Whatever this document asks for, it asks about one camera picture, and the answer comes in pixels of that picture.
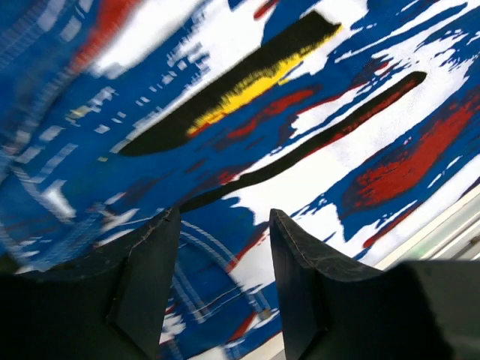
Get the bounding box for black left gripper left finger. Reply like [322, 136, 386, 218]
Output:
[1, 208, 181, 359]

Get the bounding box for blue patterned trousers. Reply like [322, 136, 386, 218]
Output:
[1, 1, 479, 359]

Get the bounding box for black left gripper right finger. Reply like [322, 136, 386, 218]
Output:
[269, 209, 479, 359]

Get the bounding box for aluminium rail frame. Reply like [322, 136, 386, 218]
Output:
[375, 187, 479, 270]

